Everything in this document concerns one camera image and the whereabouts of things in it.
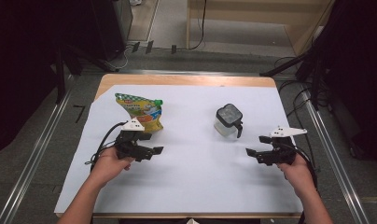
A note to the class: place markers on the black tripod stand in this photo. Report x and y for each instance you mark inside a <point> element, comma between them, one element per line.
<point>60,74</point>

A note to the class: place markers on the yellow pouch with green cap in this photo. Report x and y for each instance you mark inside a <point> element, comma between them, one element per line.
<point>141,109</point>

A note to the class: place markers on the person's left hand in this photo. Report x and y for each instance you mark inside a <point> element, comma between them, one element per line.
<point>108,166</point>

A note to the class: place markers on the black box cabinet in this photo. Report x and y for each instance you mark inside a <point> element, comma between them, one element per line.
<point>110,28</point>

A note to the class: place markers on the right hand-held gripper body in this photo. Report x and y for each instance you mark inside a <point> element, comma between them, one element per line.
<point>281,152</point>

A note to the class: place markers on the person's right hand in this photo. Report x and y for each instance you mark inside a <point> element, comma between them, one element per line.
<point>300,177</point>

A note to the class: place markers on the light wooden cabinet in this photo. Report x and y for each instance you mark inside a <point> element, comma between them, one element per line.
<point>255,12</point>

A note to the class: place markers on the black curtain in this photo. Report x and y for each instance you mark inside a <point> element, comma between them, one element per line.
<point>360,77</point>
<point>21,62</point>

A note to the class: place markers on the black tape strip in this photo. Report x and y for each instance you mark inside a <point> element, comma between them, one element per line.
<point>149,46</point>
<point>136,46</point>
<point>173,49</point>

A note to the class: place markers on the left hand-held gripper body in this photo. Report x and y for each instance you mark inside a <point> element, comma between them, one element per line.
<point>127,147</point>

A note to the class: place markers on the clear jar with black lid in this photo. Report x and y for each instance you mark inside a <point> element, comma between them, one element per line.
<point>227,119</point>

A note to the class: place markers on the metal floor rail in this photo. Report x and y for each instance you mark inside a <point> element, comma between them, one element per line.
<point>31,161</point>
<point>177,72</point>
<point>336,161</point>

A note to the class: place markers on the white paper sheet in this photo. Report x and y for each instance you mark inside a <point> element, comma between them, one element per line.
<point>192,174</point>

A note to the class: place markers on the black stand leg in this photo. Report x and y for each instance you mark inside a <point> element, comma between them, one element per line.
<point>283,66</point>

